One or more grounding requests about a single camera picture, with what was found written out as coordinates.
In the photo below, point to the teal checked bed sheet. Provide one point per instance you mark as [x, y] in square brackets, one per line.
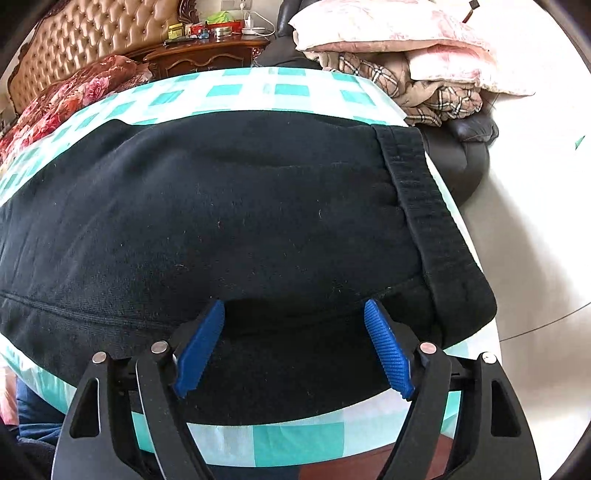
[286, 87]

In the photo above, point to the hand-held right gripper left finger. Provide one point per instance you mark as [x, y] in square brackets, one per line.
[201, 350]

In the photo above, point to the carved wooden nightstand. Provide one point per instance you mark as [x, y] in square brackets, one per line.
[207, 57]

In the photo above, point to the yellow small box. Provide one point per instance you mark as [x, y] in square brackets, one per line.
[175, 31]

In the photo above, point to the black pants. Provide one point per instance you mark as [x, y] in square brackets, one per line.
[231, 207]

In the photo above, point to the wall socket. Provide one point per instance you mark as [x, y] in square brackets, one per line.
[236, 4]

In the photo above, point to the red floral blanket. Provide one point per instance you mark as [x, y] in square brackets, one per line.
[60, 101]

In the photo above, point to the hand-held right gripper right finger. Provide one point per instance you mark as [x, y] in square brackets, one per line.
[388, 350]

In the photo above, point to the red blue small box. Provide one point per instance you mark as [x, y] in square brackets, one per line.
[199, 31]

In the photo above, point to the pink floral pillow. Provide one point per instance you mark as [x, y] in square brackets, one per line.
[369, 27]
[475, 74]

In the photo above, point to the small green sticker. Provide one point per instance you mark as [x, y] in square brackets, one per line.
[579, 143]

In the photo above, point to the person's leg in jeans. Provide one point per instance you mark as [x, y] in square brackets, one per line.
[37, 415]

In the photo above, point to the beige plaid quilt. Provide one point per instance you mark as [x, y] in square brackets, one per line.
[438, 104]

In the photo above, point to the tufted leather headboard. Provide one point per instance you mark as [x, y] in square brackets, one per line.
[92, 27]

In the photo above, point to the wooden bed frame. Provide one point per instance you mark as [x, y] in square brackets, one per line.
[415, 454]

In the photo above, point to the round metal tin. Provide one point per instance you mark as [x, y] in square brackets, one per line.
[220, 32]

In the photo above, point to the dark leather armchair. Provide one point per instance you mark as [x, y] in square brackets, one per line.
[466, 161]

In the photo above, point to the green packet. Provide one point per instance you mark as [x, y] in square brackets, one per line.
[221, 18]

